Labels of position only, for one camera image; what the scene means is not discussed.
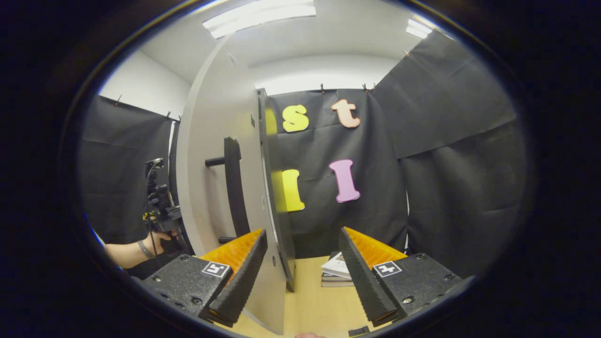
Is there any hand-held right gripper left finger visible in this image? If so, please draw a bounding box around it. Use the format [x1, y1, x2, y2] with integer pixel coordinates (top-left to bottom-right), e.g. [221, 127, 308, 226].
[141, 229, 268, 328]

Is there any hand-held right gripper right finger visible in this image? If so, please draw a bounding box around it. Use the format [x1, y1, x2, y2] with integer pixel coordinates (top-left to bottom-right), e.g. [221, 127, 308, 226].
[338, 227, 475, 328]

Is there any black cabinet door handle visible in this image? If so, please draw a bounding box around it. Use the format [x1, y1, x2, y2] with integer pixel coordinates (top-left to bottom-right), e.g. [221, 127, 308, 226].
[205, 137, 251, 244]

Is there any light grey cabinet door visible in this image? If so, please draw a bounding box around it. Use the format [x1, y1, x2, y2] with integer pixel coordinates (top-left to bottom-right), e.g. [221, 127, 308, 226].
[176, 35, 288, 335]

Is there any dark grey cabinet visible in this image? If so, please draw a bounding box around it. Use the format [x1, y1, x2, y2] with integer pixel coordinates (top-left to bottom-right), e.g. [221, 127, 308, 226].
[256, 88, 296, 292]

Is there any black backdrop cloth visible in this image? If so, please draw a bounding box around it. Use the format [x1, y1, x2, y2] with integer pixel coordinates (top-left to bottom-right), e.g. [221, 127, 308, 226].
[77, 31, 529, 282]

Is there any long ceiling light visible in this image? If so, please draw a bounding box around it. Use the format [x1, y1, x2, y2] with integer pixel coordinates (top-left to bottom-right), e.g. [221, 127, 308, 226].
[203, 0, 316, 39]

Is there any small ceiling light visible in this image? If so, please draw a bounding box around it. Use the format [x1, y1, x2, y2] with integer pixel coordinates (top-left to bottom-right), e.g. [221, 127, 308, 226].
[406, 18, 433, 39]

